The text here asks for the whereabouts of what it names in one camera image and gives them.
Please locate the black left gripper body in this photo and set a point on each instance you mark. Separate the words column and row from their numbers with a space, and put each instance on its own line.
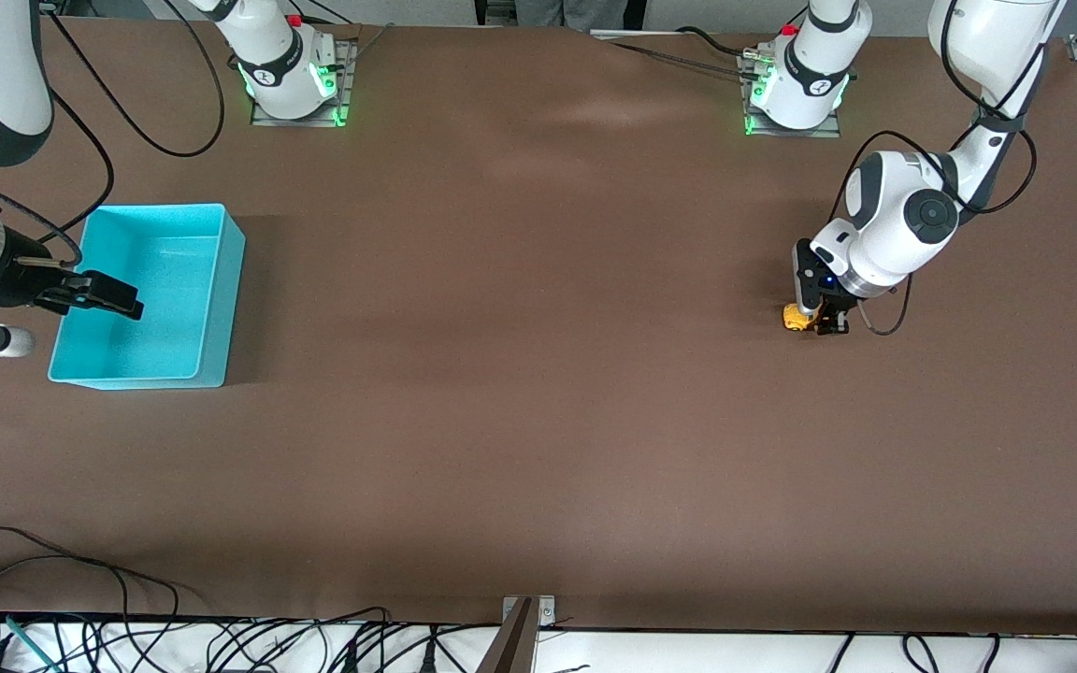
column 840, row 309

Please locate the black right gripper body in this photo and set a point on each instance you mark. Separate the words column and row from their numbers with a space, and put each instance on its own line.
column 22, row 279

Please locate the yellow beetle toy car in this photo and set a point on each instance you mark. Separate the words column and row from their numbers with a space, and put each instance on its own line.
column 793, row 320

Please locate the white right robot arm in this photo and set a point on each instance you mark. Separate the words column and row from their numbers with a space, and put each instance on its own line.
column 15, row 65

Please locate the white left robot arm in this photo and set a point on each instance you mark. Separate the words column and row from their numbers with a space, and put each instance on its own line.
column 903, row 215

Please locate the teal plastic bin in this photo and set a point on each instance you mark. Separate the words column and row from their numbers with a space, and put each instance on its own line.
column 174, row 308

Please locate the person in background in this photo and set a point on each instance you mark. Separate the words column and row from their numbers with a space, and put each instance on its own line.
column 568, row 11

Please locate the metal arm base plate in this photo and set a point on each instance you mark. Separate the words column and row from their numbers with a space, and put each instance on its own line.
column 348, row 89
column 752, row 126

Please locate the metal table edge bracket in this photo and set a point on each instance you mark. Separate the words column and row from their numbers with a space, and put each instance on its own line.
column 546, row 609

